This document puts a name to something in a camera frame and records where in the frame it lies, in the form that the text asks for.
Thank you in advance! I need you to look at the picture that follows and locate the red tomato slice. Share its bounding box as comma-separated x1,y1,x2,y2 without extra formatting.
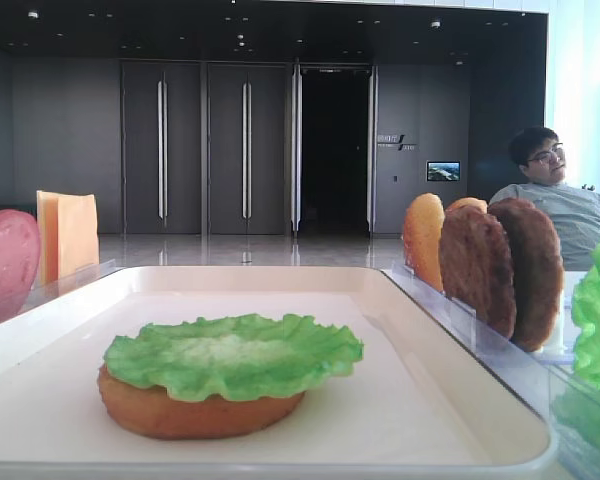
0,209,41,323

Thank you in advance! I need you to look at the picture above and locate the front bread bun slice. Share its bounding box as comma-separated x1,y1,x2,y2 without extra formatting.
403,193,445,291

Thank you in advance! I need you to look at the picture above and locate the bread bun slice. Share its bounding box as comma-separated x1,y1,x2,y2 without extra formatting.
403,193,445,291
445,197,488,214

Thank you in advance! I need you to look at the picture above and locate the green lettuce leaf on bun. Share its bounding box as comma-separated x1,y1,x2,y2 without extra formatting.
104,313,364,402

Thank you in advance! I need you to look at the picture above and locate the front brown meat patty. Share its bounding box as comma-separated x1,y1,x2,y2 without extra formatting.
439,205,516,339

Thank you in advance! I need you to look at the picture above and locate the brown meat patty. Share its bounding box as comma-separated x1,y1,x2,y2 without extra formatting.
488,198,564,352
439,205,516,339

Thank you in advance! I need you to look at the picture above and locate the rear bread bun slice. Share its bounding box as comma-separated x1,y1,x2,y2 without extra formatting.
445,197,488,214

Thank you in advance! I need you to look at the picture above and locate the front orange cheese slice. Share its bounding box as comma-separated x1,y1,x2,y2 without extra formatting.
57,194,99,278

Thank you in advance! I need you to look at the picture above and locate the orange cheese slice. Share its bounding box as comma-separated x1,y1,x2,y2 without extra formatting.
36,190,59,284
57,194,99,278

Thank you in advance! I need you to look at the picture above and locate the rear brown meat patty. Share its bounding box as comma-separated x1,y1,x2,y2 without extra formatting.
488,198,564,352

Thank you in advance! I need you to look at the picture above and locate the rear orange cheese slice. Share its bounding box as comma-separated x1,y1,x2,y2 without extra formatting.
36,190,59,284

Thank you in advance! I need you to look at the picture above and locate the middle dark double door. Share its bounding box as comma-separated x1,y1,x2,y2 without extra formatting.
208,64,286,235

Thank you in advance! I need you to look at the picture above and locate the dark double door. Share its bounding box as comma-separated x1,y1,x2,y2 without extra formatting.
122,62,201,234
208,64,286,235

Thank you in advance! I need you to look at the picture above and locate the left dark double door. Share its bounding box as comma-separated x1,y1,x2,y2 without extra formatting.
122,62,201,234

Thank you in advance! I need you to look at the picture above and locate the white plastic tray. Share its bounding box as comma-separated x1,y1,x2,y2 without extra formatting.
0,266,558,479

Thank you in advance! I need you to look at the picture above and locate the bottom bun slice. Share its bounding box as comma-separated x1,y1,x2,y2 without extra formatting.
97,366,305,440

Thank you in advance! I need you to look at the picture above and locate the clear acrylic left holder rack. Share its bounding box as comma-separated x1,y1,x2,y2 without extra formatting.
0,260,120,324

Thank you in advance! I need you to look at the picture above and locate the clear acrylic holder rack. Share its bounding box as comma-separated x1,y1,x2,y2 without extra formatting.
384,262,600,479
0,260,120,324

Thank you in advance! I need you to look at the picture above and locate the seated person grey shirt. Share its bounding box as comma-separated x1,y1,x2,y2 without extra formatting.
490,126,600,271

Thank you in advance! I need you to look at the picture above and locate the clear acrylic right holder rack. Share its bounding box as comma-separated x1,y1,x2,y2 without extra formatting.
384,262,600,479

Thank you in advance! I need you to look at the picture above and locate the small wall screen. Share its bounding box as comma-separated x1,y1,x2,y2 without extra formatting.
427,161,461,182

